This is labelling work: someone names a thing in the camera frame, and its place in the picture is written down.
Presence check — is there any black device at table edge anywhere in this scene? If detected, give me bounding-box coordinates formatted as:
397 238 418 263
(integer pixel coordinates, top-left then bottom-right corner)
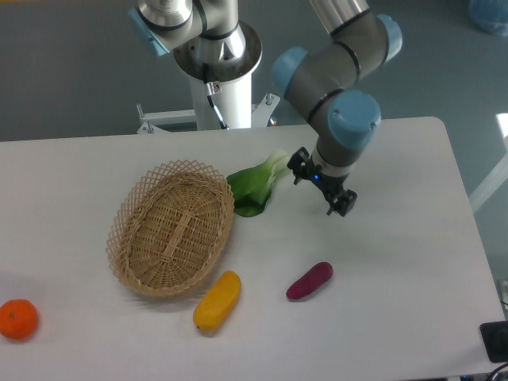
479 321 507 364

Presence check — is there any orange tangerine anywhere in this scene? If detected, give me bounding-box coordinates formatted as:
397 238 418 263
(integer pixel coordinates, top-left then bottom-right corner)
1 299 38 341

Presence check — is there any green bok choy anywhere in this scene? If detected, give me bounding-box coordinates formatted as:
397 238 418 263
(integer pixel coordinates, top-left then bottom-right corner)
226 148 290 217

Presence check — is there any woven wicker basket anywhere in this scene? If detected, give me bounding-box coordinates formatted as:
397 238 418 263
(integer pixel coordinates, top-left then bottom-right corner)
106 160 234 298

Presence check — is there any purple sweet potato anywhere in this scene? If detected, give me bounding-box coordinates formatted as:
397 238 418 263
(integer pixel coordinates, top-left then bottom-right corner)
286 262 334 301

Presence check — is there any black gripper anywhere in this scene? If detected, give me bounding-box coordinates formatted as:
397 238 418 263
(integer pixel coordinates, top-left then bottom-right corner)
287 147 357 217

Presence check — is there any blue plastic bag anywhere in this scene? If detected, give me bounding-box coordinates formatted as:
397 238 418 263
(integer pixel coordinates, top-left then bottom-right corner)
468 0 507 37

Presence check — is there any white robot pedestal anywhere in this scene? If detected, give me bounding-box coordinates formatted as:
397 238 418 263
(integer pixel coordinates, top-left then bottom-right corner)
173 21 262 129

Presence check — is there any yellow mango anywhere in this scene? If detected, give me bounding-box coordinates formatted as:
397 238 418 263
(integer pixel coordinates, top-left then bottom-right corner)
193 270 241 333

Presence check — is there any white metal base frame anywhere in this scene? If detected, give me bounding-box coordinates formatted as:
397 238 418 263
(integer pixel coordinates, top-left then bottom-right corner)
136 93 281 134

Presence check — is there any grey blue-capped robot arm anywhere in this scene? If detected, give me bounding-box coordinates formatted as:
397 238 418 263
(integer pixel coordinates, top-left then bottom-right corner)
129 1 402 217

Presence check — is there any black cable on pedestal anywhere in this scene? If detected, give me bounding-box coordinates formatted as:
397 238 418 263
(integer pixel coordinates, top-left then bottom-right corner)
201 63 230 131

